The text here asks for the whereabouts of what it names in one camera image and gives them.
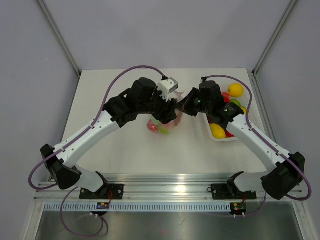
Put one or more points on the white slotted cable duct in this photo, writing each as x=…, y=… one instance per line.
x=206, y=207

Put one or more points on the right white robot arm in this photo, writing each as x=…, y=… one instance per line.
x=284, y=170

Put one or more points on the left small circuit board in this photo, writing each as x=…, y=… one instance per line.
x=103, y=205

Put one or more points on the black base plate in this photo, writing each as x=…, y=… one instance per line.
x=224, y=191
x=110, y=192

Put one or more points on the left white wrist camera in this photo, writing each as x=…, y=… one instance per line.
x=168, y=87

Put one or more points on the left aluminium frame post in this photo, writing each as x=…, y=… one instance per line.
x=44, y=9

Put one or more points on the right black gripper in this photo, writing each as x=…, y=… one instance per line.
x=185, y=105

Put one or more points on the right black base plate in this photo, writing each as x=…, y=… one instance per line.
x=224, y=191

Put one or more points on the green pear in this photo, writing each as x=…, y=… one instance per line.
x=163, y=130

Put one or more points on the clear pink zip top bag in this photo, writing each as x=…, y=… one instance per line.
x=170, y=122

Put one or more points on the small circuit board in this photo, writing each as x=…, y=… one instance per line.
x=103, y=205
x=238, y=209

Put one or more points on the yellow mango upper left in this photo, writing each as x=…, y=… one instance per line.
x=217, y=131

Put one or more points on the aluminium mounting rail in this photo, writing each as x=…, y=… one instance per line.
x=159, y=187

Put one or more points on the yellow fruit right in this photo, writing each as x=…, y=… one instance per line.
x=243, y=109

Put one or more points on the aluminium frame post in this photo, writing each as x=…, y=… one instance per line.
x=44, y=9
x=292, y=4

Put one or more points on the white plastic fruit basket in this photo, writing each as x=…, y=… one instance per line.
x=240, y=101

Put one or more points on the red chili pepper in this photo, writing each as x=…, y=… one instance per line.
x=228, y=134

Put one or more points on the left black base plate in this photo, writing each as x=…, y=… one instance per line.
x=110, y=192

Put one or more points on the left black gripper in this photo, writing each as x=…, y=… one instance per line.
x=170, y=114

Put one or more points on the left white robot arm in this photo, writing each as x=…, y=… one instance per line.
x=62, y=159

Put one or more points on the yellow lemon top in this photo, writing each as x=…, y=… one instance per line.
x=235, y=90

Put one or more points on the right small circuit board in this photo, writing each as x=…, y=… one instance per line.
x=238, y=209

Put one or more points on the right aluminium frame post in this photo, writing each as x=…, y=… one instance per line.
x=292, y=4

